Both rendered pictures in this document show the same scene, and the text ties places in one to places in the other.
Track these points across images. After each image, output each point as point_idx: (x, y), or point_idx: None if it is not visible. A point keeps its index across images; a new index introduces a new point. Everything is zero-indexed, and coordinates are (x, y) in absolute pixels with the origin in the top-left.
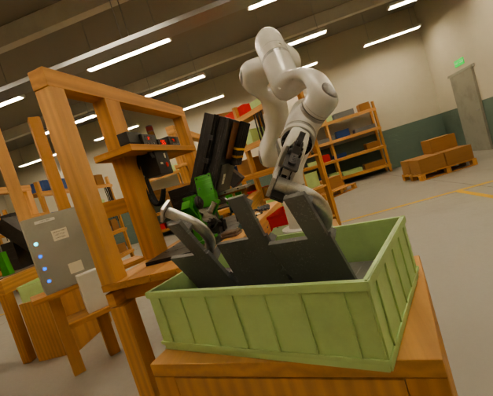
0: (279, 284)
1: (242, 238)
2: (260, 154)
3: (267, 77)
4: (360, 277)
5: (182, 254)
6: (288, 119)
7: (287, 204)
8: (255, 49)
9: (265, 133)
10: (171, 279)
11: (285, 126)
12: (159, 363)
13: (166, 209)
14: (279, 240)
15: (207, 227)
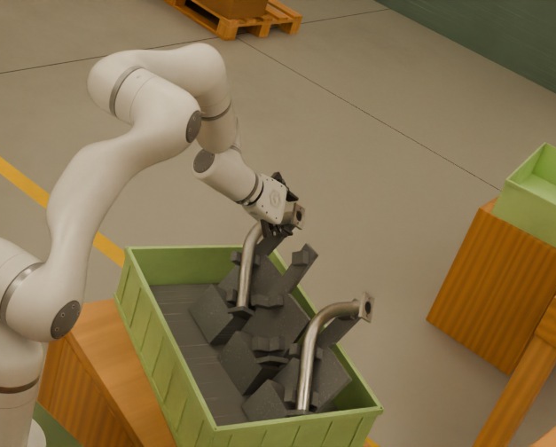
0: (298, 285)
1: (293, 298)
2: (81, 304)
3: (231, 126)
4: (181, 309)
5: (339, 363)
6: (246, 170)
7: (294, 226)
8: (218, 82)
9: (89, 247)
10: (347, 411)
11: (256, 177)
12: (369, 444)
13: (366, 301)
14: (278, 272)
15: (318, 311)
